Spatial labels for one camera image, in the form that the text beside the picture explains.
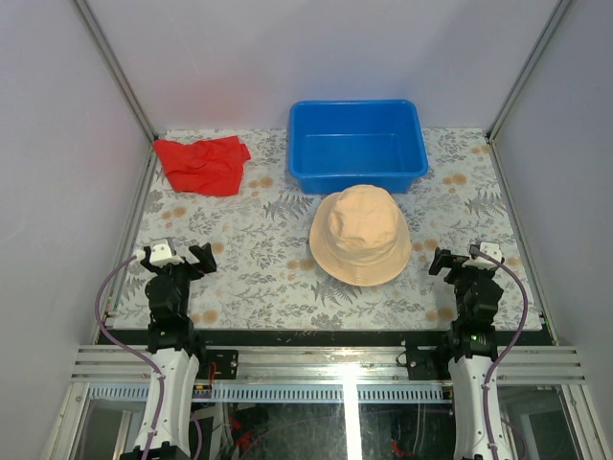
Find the red cloth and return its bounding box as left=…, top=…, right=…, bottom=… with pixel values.
left=152, top=136, right=251, bottom=196

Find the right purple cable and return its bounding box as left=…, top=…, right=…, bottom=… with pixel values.
left=473, top=251, right=531, bottom=460

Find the right aluminium frame post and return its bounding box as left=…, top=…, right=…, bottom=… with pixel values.
left=484, top=0, right=574, bottom=143

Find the blue plastic bin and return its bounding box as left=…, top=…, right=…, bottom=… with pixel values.
left=287, top=100, right=429, bottom=195

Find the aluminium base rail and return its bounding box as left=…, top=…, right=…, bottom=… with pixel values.
left=71, top=345, right=586, bottom=385

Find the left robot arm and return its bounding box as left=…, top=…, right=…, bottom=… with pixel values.
left=120, top=239, right=216, bottom=459

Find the left aluminium frame post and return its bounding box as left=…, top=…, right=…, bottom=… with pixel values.
left=71, top=0, right=158, bottom=144

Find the purple cable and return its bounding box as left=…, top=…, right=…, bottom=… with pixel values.
left=473, top=251, right=531, bottom=460
left=94, top=253, right=167, bottom=460

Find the aluminium frame post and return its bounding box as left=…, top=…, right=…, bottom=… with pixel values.
left=71, top=0, right=158, bottom=144
left=484, top=0, right=574, bottom=143

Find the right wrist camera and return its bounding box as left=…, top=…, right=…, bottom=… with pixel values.
left=465, top=241, right=503, bottom=269

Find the beige bucket hat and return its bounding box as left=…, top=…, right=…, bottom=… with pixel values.
left=308, top=185, right=412, bottom=288

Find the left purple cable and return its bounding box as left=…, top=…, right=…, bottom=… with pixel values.
left=94, top=253, right=167, bottom=460

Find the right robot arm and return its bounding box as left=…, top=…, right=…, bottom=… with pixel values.
left=428, top=242, right=512, bottom=459

